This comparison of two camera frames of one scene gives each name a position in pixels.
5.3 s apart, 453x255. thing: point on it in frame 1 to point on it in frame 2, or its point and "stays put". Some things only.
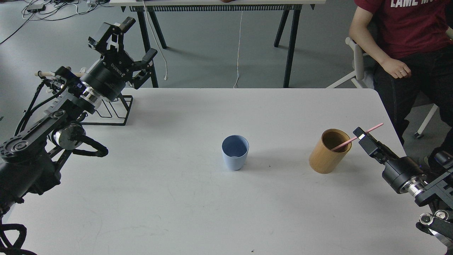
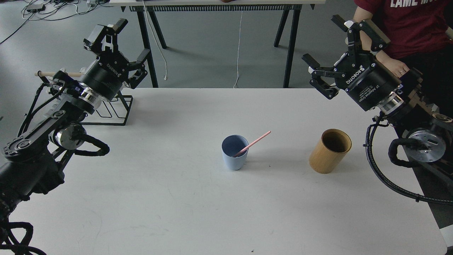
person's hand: [396, 68] stays put
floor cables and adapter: [47, 10] stays put
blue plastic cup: [235, 148] stays put
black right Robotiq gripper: [398, 171] to [368, 84]
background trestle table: [150, 17] stays put
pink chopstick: [355, 139] to [252, 144]
